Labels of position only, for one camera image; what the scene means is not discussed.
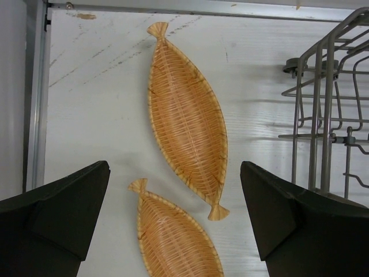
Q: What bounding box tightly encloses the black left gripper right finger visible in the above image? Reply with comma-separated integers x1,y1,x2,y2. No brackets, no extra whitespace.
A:
240,161,368,276

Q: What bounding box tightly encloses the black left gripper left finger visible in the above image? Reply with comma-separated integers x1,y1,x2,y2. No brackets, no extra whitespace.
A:
1,160,110,276

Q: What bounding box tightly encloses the large woven fish-shaped tray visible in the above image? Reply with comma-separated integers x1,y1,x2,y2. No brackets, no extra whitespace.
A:
147,21,229,221

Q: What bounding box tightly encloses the grey wire dish rack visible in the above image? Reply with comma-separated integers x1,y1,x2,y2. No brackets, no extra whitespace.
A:
283,7,368,203

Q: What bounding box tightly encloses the small woven fish-shaped tray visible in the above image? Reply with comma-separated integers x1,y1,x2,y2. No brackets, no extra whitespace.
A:
128,178,224,277

